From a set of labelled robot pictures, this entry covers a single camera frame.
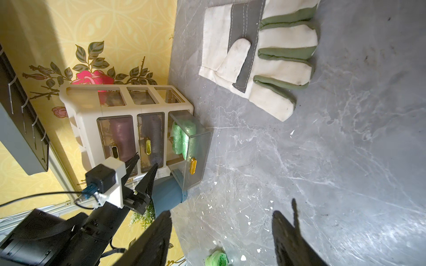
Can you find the white work glove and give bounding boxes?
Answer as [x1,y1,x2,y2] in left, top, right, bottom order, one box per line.
[199,1,319,121]

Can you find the transparent bottom drawer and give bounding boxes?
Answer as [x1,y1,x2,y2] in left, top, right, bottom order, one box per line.
[166,110,213,191]

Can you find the grey wall shelf tray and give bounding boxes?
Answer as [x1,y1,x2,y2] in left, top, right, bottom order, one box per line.
[1,48,49,175]

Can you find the green roll bottom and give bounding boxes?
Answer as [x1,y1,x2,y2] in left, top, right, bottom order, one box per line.
[205,250,229,266]

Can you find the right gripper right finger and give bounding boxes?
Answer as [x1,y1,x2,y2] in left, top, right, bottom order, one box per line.
[272,199,327,266]

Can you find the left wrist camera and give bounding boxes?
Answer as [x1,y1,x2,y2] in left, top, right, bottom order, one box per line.
[85,157,126,208]

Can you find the beige drawer organizer cabinet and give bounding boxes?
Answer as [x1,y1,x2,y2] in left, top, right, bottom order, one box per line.
[59,85,212,191]

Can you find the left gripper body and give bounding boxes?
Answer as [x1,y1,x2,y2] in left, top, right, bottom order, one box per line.
[122,154,158,215]

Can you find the potted green plant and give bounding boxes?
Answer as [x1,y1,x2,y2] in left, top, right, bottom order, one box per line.
[129,169,189,229]

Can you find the transparent drawer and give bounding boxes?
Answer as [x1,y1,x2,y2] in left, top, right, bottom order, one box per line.
[97,115,136,162]
[166,110,213,191]
[138,113,165,172]

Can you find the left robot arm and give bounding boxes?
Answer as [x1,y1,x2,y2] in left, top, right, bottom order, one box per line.
[1,154,159,266]

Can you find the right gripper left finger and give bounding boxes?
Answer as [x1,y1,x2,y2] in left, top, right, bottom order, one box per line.
[113,211,173,266]

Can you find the transparent top drawer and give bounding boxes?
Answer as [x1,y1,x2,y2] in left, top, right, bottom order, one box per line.
[97,115,136,162]

